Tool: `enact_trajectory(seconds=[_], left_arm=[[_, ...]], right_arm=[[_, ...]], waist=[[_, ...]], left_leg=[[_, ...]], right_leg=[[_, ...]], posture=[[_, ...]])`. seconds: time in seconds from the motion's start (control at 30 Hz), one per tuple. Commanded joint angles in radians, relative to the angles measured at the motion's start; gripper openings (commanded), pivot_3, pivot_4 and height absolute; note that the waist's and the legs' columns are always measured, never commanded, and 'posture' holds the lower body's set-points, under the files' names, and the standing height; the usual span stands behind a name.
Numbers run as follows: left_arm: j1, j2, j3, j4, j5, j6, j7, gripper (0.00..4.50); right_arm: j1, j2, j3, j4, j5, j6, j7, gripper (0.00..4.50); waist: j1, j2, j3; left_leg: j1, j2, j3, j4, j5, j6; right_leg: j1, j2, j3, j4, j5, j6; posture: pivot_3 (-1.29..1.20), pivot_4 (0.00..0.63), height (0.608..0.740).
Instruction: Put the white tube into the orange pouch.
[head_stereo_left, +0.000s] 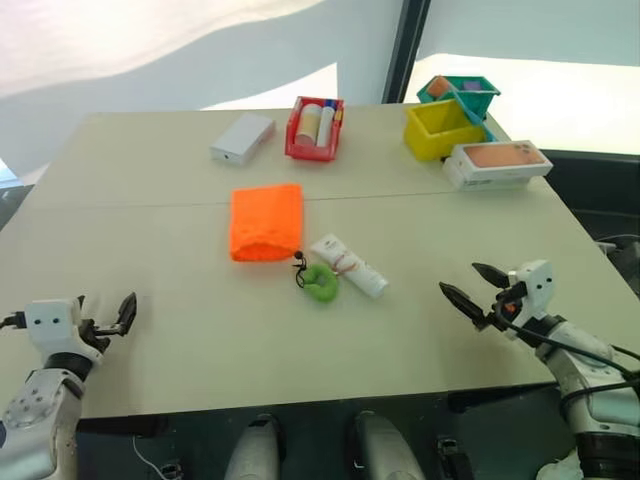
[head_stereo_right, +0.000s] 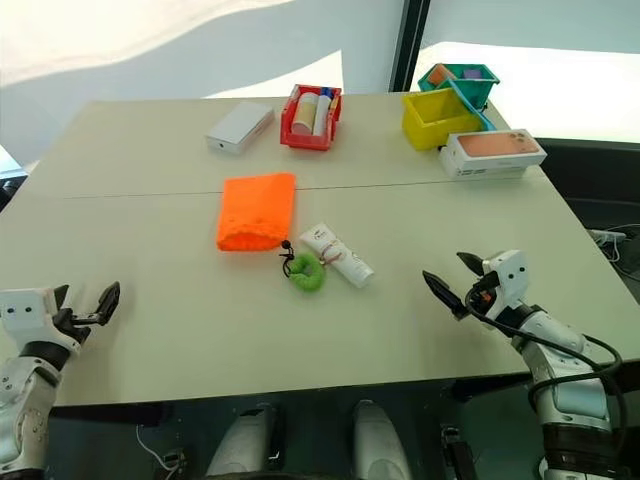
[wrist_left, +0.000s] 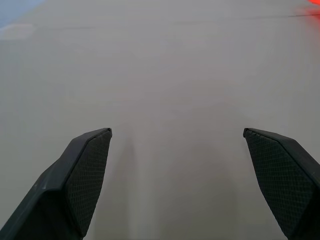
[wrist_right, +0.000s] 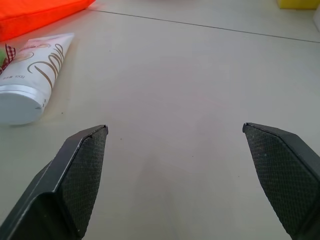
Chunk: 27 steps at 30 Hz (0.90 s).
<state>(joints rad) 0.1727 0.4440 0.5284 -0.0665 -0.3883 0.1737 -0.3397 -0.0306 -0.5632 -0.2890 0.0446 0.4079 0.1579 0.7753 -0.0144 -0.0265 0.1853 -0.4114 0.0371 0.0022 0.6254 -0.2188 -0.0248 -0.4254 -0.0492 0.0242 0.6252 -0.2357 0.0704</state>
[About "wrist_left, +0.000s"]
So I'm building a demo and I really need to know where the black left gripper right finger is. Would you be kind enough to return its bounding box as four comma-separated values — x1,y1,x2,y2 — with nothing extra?
242,127,320,240

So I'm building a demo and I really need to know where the red object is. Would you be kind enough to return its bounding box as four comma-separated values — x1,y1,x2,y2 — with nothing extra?
306,0,320,17

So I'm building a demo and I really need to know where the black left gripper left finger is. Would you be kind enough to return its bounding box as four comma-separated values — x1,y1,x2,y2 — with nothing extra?
0,127,113,240

